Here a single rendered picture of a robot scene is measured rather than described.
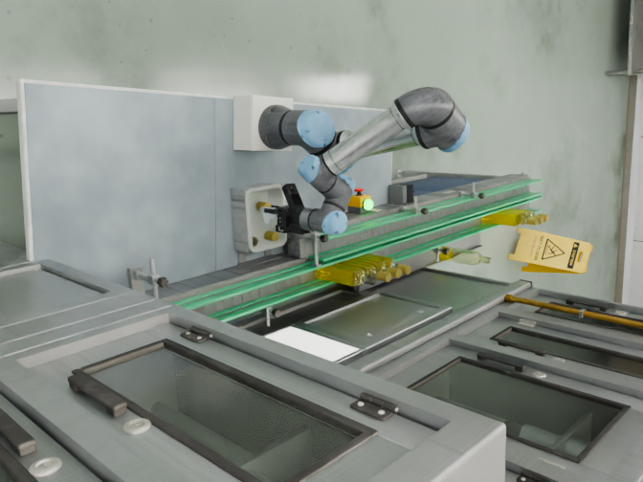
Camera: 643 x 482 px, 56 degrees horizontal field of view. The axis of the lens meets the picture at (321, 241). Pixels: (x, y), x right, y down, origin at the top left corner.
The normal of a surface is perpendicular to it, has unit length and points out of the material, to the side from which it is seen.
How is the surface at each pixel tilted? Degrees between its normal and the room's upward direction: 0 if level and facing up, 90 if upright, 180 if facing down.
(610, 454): 90
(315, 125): 7
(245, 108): 90
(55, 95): 0
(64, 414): 90
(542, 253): 76
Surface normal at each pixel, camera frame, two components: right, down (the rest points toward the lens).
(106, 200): 0.71, 0.13
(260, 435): -0.04, -0.97
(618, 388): -0.70, 0.19
